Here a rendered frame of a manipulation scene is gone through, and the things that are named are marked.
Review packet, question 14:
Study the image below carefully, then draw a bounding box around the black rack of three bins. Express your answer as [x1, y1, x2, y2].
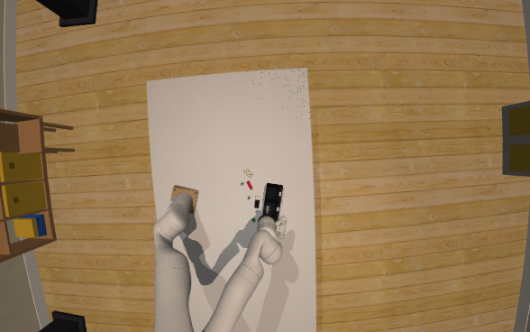
[263, 183, 283, 221]

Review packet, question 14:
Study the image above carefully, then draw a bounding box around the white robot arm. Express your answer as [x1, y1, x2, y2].
[153, 193, 287, 332]

